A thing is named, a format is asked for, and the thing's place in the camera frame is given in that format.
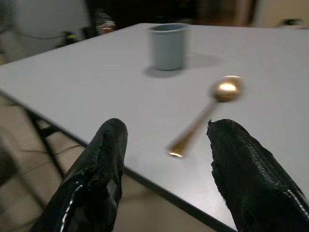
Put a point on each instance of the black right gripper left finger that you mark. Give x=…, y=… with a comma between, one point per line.
x=96, y=174

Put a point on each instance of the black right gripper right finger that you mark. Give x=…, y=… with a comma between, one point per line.
x=253, y=183

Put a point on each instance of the black table leg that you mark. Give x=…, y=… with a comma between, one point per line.
x=39, y=127

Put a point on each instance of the gold metal spoon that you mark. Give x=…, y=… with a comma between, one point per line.
x=227, y=90

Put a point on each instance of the grey cup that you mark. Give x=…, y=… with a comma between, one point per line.
x=166, y=48

